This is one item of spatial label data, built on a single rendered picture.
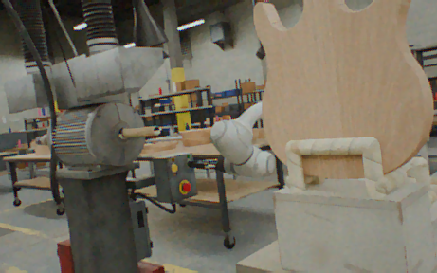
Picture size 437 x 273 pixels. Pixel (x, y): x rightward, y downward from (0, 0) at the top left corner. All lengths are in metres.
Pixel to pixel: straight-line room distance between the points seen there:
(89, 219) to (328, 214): 1.13
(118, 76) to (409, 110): 0.87
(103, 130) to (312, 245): 0.96
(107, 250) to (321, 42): 1.28
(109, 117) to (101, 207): 0.39
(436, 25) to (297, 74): 11.50
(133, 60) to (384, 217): 0.89
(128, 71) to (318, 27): 0.67
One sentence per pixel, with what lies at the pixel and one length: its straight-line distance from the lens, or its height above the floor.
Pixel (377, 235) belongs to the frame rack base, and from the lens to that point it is 0.81.
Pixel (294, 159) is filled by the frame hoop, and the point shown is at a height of 1.17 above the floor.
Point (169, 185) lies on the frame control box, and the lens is 1.75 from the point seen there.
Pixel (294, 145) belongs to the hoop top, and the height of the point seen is 1.20.
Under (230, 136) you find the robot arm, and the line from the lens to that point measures 1.40.
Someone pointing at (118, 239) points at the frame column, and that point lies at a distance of 1.83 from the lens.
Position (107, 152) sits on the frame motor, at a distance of 1.59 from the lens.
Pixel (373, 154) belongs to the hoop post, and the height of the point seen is 1.18.
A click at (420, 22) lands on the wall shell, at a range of 12.45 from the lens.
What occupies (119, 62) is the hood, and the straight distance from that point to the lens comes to 1.31.
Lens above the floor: 1.30
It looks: 3 degrees down
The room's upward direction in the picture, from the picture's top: 7 degrees counter-clockwise
